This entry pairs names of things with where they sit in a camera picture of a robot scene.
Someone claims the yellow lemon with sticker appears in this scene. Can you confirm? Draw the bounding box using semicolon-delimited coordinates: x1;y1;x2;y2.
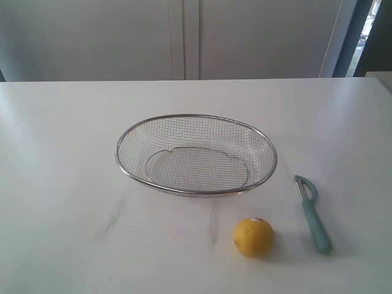
233;217;275;258

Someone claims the teal handled peeler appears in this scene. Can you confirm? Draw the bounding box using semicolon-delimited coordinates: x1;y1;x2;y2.
294;175;333;255

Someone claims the steel wire mesh basket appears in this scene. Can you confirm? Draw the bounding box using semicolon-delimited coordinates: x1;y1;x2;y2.
115;114;277;197

